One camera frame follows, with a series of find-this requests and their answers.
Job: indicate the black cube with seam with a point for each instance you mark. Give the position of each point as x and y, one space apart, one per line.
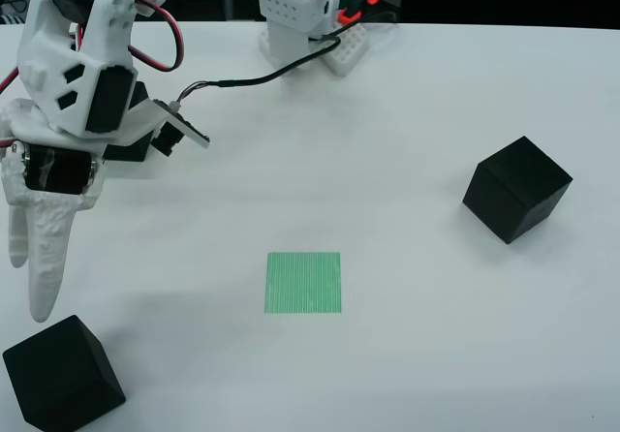
517 190

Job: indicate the green striped square marker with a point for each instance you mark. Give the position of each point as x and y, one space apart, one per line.
304 283

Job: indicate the orange black clamp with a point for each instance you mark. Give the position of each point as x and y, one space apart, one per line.
358 3

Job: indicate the person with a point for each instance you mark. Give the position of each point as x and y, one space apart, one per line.
9 19

